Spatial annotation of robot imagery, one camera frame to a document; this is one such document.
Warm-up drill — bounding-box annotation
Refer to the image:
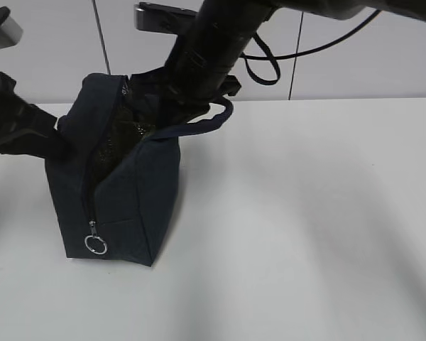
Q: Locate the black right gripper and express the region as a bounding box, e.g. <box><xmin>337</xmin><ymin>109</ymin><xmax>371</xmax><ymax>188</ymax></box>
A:
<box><xmin>161</xmin><ymin>45</ymin><xmax>241</xmax><ymax>108</ymax></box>

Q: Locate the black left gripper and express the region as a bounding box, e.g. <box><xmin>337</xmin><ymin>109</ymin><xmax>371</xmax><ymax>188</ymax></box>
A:
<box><xmin>0</xmin><ymin>72</ymin><xmax>72</xmax><ymax>159</ymax></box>

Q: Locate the dark navy fabric bag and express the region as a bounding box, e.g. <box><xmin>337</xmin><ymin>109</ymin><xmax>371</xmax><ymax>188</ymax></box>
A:
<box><xmin>45</xmin><ymin>71</ymin><xmax>233</xmax><ymax>266</ymax></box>

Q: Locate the silver zipper pull ring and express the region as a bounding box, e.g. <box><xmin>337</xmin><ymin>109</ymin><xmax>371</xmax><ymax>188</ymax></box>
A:
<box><xmin>84</xmin><ymin>220</ymin><xmax>109</xmax><ymax>256</ymax></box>

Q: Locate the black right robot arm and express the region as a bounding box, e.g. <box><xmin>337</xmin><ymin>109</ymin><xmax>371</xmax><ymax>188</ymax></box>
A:
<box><xmin>163</xmin><ymin>1</ymin><xmax>381</xmax><ymax>107</ymax></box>

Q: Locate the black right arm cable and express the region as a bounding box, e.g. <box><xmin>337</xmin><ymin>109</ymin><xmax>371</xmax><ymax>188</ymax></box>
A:
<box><xmin>239</xmin><ymin>9</ymin><xmax>383</xmax><ymax>85</ymax></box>

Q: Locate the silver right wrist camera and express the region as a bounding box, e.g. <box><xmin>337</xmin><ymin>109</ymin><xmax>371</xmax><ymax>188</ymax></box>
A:
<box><xmin>133</xmin><ymin>1</ymin><xmax>197</xmax><ymax>36</ymax></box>

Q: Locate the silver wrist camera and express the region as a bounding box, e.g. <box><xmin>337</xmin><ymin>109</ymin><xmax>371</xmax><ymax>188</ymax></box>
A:
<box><xmin>0</xmin><ymin>6</ymin><xmax>23</xmax><ymax>50</ymax></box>
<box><xmin>133</xmin><ymin>1</ymin><xmax>197</xmax><ymax>36</ymax></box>

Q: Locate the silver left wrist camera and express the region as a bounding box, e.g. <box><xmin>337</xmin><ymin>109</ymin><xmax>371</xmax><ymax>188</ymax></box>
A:
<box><xmin>0</xmin><ymin>6</ymin><xmax>23</xmax><ymax>50</ymax></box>

